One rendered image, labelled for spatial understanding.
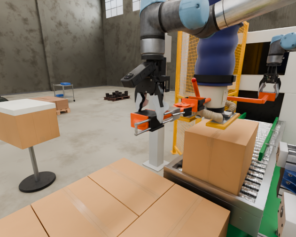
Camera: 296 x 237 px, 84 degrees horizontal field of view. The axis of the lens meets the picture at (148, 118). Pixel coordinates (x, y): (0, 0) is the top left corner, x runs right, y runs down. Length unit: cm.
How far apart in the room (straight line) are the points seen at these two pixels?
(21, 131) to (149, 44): 171
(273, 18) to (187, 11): 987
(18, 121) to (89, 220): 123
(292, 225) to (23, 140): 201
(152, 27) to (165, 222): 98
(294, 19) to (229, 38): 931
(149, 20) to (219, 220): 107
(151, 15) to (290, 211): 67
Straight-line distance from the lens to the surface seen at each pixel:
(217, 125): 93
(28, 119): 203
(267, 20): 1030
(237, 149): 117
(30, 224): 129
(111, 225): 112
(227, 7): 58
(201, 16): 48
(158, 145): 236
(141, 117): 53
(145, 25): 53
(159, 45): 52
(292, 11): 1034
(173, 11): 49
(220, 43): 98
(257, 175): 171
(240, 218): 134
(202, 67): 99
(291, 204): 70
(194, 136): 123
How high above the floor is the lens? 138
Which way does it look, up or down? 16 degrees down
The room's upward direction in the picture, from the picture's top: straight up
